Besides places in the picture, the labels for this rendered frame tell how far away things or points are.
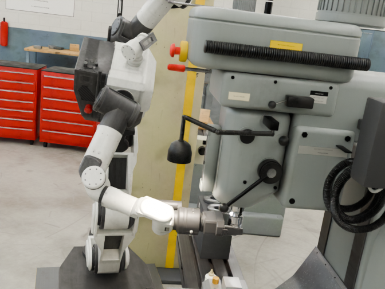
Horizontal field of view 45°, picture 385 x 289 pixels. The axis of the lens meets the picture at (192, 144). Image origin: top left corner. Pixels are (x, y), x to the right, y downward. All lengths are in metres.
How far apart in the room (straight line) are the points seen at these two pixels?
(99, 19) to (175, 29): 7.37
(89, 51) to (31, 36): 8.81
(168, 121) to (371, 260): 1.96
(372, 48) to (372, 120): 7.44
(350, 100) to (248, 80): 0.31
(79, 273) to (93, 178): 0.99
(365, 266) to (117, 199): 0.80
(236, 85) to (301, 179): 0.35
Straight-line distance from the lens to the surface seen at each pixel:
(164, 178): 3.28
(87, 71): 1.75
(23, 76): 6.18
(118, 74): 1.75
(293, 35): 1.29
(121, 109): 1.64
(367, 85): 1.41
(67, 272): 2.47
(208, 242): 1.90
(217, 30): 1.24
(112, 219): 2.01
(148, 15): 1.91
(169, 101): 3.13
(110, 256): 2.25
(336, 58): 1.30
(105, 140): 1.60
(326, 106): 1.36
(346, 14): 1.39
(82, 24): 10.44
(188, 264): 1.87
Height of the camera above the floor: 1.86
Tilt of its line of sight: 15 degrees down
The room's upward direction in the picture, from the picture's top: 7 degrees clockwise
